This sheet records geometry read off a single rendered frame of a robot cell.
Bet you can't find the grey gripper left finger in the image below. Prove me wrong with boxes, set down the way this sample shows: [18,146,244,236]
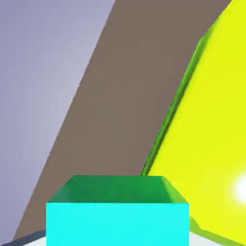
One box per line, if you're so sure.
[0,230,47,246]

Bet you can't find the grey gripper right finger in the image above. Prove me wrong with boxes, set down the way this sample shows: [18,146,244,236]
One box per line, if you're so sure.
[189,231,221,246]

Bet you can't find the small cyan cube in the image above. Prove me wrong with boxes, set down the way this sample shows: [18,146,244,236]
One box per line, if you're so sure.
[46,175,190,246]

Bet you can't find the large yellow box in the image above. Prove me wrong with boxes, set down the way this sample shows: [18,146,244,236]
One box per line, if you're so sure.
[140,0,246,246]

